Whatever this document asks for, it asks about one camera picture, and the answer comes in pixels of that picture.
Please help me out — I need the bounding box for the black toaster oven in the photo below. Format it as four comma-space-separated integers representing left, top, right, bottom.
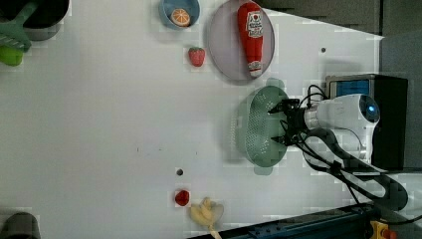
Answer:
325, 74, 408, 170

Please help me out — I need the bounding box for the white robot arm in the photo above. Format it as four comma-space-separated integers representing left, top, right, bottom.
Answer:
268, 94, 421, 224

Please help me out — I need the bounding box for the yellow plush banana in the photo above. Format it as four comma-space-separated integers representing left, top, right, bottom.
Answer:
189, 197, 224, 239

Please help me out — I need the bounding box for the red plush ketchup bottle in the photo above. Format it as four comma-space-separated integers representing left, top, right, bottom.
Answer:
237, 1, 264, 78

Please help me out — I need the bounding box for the yellow red emergency button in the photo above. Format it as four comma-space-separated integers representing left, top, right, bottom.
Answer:
370, 221, 397, 239

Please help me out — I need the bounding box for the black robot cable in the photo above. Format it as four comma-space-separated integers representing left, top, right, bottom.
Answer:
280, 84, 422, 227

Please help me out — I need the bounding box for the blue bowl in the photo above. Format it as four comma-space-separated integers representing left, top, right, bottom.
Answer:
158, 0, 201, 30

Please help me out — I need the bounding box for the green spatula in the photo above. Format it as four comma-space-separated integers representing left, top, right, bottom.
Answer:
0, 1, 38, 67

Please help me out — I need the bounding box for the green plastic strainer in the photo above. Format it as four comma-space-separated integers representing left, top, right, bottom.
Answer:
235, 78, 288, 175

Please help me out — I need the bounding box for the black cylinder container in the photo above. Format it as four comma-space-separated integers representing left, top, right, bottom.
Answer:
0, 0, 71, 41

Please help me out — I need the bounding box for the blue metal frame rail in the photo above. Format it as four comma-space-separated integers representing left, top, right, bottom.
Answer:
188, 202, 377, 239

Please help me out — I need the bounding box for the small red tomato toy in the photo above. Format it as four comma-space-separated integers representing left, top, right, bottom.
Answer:
174, 190, 190, 206

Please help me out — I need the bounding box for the dark grey cylinder cup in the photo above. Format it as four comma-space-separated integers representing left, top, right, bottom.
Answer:
0, 212, 42, 239

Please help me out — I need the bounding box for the orange slice toy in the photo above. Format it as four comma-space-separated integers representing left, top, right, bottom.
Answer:
170, 8, 190, 27

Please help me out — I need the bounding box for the grey round plate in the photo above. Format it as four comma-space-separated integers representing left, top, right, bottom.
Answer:
207, 0, 276, 82

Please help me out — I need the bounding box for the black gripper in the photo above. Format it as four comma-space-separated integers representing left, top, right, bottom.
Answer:
269, 99, 307, 146

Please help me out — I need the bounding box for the red plush strawberry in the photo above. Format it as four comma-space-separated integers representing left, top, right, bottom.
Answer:
188, 47, 206, 67

